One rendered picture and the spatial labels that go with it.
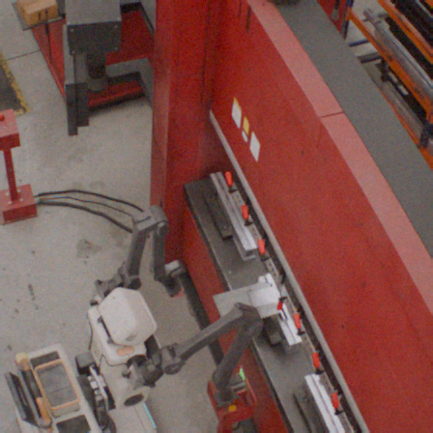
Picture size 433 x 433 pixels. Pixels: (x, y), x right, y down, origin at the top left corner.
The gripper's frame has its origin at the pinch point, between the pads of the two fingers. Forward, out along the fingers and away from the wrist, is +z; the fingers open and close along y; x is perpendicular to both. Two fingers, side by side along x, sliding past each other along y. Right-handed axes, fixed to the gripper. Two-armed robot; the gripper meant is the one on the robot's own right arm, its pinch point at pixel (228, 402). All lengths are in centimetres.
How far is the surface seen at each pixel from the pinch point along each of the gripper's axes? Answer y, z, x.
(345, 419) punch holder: 40, -35, -42
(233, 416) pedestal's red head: -0.7, 5.4, -5.1
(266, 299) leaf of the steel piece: 34, -12, 36
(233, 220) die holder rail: 37, -7, 85
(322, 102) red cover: 70, -137, 33
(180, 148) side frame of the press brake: 27, -29, 122
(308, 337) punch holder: 41, -36, -1
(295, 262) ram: 47, -58, 23
